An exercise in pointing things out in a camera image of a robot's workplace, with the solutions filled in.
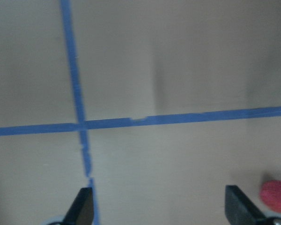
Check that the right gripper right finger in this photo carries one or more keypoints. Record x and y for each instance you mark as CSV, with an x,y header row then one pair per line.
x,y
240,210

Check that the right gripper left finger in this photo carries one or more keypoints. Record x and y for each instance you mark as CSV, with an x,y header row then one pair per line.
x,y
81,212

